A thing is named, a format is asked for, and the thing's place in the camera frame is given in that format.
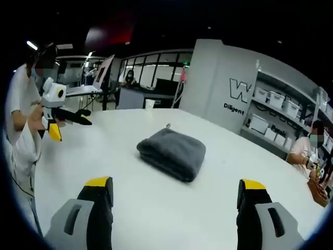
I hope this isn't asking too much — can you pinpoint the white background table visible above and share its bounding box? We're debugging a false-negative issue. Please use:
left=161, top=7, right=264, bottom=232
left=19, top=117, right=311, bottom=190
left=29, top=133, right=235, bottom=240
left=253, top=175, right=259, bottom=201
left=65, top=85, right=104, bottom=96

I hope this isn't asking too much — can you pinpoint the ceiling light strip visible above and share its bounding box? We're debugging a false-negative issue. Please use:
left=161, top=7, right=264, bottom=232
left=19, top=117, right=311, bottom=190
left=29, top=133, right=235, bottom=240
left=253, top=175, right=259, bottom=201
left=25, top=40, right=39, bottom=52

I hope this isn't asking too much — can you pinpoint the person's left hand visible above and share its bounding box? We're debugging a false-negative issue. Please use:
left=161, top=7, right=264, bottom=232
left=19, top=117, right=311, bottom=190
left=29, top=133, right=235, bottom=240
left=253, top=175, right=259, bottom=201
left=28, top=104, right=67, bottom=130

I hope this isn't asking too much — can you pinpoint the group of white storage boxes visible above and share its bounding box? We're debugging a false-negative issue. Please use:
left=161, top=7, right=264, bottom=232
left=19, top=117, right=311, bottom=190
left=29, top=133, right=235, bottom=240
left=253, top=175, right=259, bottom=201
left=247, top=86, right=333, bottom=154

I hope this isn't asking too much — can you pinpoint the operator in white shirt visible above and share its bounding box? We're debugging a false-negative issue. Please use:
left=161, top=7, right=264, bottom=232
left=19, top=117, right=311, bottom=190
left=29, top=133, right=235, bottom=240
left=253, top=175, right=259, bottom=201
left=4, top=64, right=44, bottom=200

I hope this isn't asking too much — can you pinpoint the grey desk partition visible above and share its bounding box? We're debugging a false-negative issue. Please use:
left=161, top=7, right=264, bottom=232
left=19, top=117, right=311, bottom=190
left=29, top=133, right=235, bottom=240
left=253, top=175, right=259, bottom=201
left=117, top=86, right=145, bottom=110

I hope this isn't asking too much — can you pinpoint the grey towel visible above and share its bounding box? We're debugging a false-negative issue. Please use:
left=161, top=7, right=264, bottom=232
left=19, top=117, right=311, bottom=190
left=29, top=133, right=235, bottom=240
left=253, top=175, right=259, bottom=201
left=136, top=123, right=207, bottom=183

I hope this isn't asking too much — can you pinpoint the brown wooden box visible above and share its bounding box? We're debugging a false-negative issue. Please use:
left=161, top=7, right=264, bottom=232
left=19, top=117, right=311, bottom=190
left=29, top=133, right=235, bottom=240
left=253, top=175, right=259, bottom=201
left=306, top=171, right=331, bottom=208

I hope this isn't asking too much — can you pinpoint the leaning white display board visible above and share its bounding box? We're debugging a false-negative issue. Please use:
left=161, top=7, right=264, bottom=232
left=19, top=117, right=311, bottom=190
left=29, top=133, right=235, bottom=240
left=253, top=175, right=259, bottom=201
left=92, top=54, right=116, bottom=91

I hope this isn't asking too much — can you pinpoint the grey shelving rack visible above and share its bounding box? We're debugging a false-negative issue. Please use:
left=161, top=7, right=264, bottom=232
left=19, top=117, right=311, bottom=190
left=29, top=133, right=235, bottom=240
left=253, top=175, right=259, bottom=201
left=239, top=69, right=333, bottom=160

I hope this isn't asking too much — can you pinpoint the black monitor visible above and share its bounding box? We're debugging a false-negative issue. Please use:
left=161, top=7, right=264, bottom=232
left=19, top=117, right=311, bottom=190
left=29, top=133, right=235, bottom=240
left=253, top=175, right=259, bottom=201
left=155, top=78, right=181, bottom=96

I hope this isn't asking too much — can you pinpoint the person's head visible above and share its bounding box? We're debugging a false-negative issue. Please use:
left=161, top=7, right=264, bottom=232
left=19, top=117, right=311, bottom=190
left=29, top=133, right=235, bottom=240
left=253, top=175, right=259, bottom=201
left=28, top=43, right=58, bottom=79

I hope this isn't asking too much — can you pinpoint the thin black cable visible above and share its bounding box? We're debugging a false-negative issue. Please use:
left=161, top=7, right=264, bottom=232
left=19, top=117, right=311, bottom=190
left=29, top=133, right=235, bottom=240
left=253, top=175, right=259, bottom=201
left=11, top=178, right=36, bottom=200

